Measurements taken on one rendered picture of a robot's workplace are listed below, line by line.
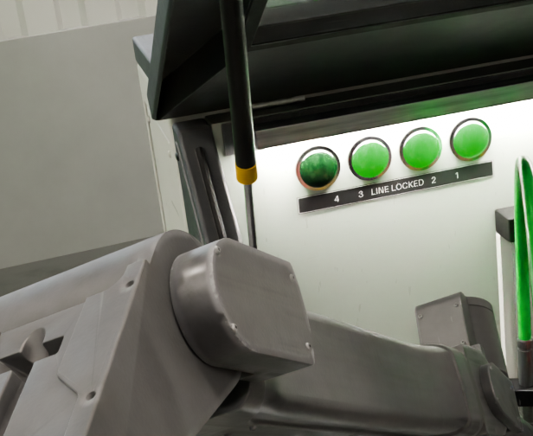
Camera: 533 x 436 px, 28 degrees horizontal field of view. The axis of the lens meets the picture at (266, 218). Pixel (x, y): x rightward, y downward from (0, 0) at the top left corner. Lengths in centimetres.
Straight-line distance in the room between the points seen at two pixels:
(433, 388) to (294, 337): 25
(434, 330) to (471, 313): 3
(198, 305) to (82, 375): 5
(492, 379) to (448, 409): 8
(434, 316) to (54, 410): 51
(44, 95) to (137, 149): 48
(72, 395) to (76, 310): 4
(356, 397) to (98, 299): 20
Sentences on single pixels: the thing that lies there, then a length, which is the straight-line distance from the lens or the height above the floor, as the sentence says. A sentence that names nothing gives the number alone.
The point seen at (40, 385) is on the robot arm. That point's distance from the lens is 32.
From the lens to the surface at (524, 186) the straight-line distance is 98.
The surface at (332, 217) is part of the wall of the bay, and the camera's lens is 122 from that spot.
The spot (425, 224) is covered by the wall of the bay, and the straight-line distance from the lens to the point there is 126.
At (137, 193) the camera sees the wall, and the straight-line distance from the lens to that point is 498.
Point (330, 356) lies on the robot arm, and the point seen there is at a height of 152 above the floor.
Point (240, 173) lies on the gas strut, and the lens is 94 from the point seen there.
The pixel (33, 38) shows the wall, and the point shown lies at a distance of 477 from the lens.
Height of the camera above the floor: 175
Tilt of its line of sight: 20 degrees down
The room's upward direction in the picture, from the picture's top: 7 degrees counter-clockwise
